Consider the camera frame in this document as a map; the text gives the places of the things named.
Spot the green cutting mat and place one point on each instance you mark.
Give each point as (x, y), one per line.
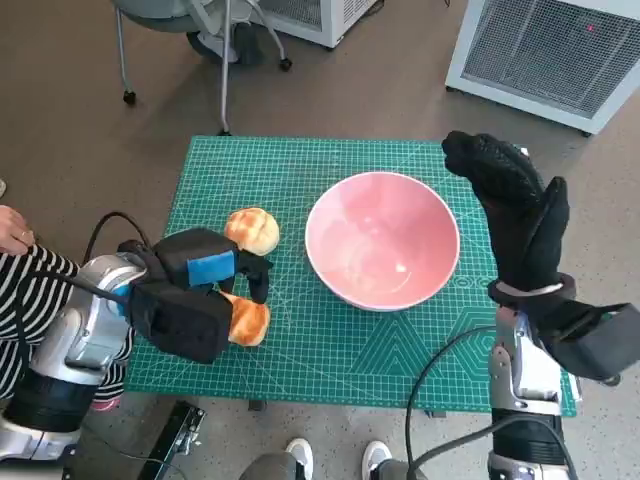
(310, 360)

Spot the oblong braided toy bread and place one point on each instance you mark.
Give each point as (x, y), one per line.
(250, 325)

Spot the round toy bread bun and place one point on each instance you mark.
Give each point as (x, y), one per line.
(255, 227)

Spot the person's leg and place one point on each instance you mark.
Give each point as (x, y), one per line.
(267, 467)
(400, 470)

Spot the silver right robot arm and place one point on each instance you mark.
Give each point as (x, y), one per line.
(525, 365)

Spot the grey office chair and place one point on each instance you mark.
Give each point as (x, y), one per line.
(225, 50)

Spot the pink bowl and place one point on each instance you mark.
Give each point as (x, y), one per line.
(380, 235)

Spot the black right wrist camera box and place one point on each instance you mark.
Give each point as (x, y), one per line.
(595, 340)

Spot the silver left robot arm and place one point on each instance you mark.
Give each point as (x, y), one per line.
(85, 320)

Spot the black metal stand frame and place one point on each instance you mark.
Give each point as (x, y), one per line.
(172, 435)

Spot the person's hand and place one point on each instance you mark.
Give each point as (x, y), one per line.
(15, 232)

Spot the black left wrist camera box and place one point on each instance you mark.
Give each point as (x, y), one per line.
(185, 325)

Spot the person's white shoe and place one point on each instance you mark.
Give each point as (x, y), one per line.
(300, 457)
(375, 457)

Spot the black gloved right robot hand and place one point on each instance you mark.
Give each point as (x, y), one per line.
(525, 220)

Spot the small white mesh cabinet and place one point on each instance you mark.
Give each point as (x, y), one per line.
(325, 20)

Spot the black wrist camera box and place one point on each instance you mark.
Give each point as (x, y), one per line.
(185, 325)
(595, 340)

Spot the dark table clamp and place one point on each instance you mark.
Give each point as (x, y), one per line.
(255, 405)

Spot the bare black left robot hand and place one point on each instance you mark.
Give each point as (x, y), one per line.
(200, 250)

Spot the person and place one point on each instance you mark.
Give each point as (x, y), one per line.
(30, 280)

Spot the large white mesh cabinet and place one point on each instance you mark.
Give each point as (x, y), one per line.
(540, 50)

